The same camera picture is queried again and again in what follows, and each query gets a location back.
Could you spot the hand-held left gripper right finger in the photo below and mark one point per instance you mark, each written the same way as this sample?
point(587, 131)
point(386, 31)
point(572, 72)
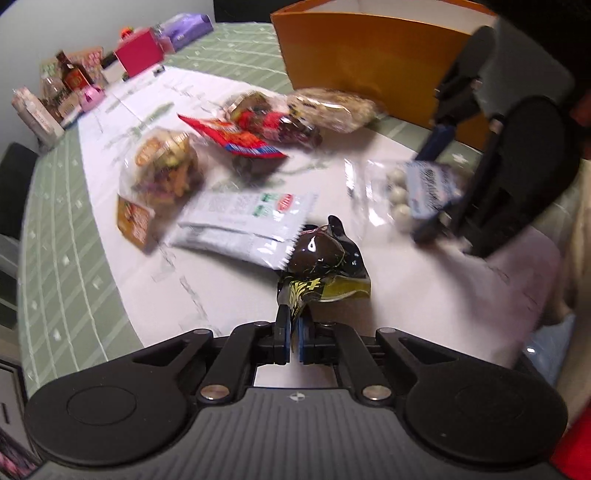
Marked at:
point(304, 339)

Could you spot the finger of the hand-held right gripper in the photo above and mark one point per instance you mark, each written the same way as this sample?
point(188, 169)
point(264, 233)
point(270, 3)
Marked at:
point(436, 141)
point(489, 157)

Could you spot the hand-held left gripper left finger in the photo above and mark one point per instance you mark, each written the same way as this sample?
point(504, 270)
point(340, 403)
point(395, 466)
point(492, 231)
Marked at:
point(284, 334)

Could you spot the clear bag of white balls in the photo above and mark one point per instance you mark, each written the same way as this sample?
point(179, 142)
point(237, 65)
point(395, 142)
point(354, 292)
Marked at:
point(397, 189)

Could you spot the dark brown snack packet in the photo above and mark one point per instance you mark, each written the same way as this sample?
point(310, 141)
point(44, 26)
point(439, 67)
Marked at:
point(318, 251)

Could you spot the white snack packet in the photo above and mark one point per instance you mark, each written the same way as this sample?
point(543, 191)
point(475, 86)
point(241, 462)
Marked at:
point(244, 210)
point(221, 247)

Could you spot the orange cardboard box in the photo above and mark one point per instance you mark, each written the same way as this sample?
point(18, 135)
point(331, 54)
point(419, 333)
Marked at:
point(369, 55)

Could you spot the clear rice cracker packet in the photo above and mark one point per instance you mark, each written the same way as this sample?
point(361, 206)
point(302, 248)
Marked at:
point(332, 108)

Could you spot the clear packet of dark snacks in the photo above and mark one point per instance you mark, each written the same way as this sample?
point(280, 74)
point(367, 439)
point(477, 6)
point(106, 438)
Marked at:
point(263, 115)

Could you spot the orange snack packet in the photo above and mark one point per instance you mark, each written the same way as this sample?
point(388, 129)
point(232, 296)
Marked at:
point(135, 222)

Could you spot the red snack packet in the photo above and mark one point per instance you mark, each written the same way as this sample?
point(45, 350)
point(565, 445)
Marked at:
point(231, 136)

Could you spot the clear packet of yellow crackers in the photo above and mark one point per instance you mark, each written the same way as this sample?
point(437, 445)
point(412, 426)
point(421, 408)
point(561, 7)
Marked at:
point(164, 161)

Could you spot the white paper table runner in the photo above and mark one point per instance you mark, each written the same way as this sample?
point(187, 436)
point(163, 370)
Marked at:
point(415, 300)

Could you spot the green checked tablecloth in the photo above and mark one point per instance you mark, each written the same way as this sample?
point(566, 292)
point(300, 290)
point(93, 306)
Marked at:
point(60, 207)

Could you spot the purple tissue pack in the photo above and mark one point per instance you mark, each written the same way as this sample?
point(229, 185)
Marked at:
point(184, 27)

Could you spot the pink round container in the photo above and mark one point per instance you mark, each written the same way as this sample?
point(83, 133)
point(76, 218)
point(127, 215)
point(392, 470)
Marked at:
point(91, 98)

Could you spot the black chair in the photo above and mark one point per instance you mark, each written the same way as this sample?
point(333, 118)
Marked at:
point(16, 184)

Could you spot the pink box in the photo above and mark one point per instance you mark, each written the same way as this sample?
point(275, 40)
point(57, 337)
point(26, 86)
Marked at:
point(138, 53)

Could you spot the small white box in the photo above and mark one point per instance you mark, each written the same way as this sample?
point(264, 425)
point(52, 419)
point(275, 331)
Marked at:
point(112, 73)

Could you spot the small orange toy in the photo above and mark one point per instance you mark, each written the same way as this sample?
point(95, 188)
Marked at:
point(125, 32)

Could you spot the clear plastic bottle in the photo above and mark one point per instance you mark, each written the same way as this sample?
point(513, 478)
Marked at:
point(54, 94)

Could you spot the brown glass bottle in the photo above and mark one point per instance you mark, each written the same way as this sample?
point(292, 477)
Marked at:
point(74, 74)

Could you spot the pink printed card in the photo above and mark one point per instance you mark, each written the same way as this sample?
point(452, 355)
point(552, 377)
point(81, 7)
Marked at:
point(94, 57)

